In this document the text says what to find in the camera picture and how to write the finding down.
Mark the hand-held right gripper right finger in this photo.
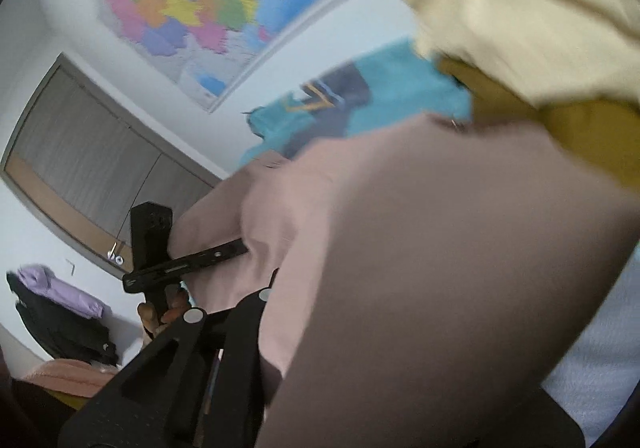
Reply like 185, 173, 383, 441
480, 385, 586, 448

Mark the colourful wall map poster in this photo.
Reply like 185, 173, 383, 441
87, 0, 396, 113

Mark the black garment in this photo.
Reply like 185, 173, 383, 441
6, 272, 121, 369

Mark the cream garment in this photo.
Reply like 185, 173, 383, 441
375, 0, 640, 111

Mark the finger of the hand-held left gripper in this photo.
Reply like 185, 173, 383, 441
169, 239, 250, 279

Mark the pink jacket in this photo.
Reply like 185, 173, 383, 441
167, 110, 640, 448

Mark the blue printed bed sheet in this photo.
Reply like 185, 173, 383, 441
239, 40, 473, 169

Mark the purple garment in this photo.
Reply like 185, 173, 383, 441
17, 264, 106, 321

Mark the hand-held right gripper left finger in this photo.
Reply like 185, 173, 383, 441
57, 268, 278, 448

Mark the salmon knit garment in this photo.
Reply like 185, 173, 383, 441
17, 357, 123, 399

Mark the white textured bedding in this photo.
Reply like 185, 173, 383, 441
542, 263, 640, 446

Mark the mustard brown garment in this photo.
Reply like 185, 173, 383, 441
437, 55, 640, 201

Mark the person's left hand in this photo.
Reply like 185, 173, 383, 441
137, 284, 193, 346

